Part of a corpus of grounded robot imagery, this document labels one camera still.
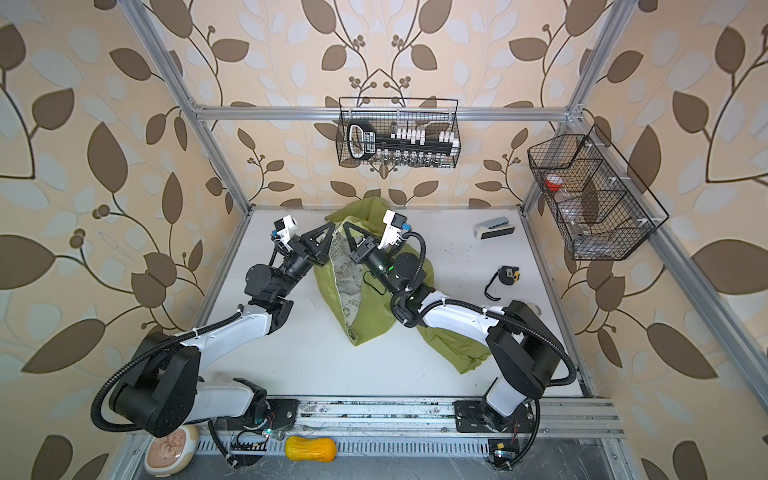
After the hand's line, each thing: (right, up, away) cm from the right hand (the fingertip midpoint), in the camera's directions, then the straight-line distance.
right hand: (344, 227), depth 68 cm
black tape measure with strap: (+49, -15, +30) cm, 59 cm away
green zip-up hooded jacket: (+1, -25, +23) cm, 34 cm away
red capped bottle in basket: (+55, +13, +12) cm, 58 cm away
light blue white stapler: (+48, +1, +42) cm, 64 cm away
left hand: (-2, 0, -2) cm, 3 cm away
